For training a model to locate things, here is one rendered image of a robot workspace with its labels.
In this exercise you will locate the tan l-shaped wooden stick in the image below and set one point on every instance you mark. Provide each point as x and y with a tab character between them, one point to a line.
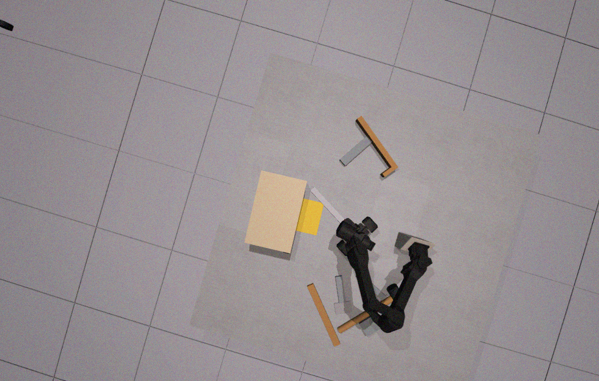
378	146

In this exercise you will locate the brown cylinder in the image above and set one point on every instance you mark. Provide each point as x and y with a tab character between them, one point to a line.
327	205

